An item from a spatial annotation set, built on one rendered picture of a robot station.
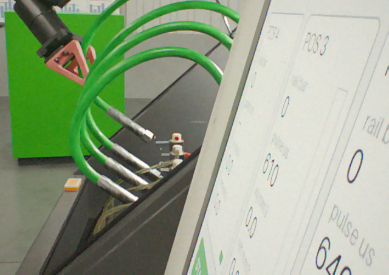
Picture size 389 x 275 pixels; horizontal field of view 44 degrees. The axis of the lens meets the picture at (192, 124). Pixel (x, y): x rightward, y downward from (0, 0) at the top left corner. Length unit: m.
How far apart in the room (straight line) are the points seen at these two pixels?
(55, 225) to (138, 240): 0.43
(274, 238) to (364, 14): 0.10
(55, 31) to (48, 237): 0.38
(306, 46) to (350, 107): 0.07
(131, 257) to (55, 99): 3.67
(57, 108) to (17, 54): 0.55
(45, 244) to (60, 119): 3.36
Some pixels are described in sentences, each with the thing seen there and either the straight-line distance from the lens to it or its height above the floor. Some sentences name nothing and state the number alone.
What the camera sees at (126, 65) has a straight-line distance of 0.63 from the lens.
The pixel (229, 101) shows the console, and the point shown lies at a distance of 0.44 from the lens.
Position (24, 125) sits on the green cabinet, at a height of 0.36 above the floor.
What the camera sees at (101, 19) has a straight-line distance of 0.87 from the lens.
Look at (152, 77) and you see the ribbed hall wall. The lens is 7.41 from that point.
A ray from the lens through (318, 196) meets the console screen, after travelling 0.18.
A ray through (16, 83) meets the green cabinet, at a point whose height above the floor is 0.72.
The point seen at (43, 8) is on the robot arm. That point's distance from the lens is 0.92.
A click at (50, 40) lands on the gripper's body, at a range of 0.87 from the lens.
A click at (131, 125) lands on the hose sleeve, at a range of 0.89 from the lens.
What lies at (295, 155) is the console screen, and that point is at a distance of 0.21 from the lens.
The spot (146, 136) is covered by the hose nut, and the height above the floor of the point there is 1.14.
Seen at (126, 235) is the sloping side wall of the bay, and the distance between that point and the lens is 0.59.
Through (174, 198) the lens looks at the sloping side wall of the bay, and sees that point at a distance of 0.57.
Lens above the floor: 1.37
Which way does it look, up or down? 14 degrees down
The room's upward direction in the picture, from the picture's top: 2 degrees clockwise
